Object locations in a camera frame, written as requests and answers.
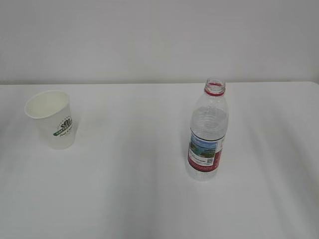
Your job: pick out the white paper cup green logo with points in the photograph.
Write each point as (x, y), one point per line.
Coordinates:
(51, 114)

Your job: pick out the clear plastic water bottle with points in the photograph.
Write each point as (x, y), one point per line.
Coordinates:
(208, 128)

